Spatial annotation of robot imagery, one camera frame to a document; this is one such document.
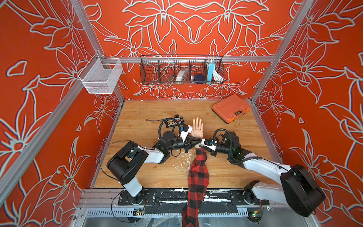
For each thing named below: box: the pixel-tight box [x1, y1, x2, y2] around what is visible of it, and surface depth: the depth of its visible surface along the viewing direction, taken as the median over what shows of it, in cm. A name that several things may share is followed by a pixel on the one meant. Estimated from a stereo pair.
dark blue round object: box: [194, 73, 206, 85], surface depth 97 cm
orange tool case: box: [211, 94, 251, 124], surface depth 109 cm
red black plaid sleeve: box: [182, 147, 210, 227], surface depth 76 cm
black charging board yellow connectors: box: [165, 114, 185, 128], surface depth 106 cm
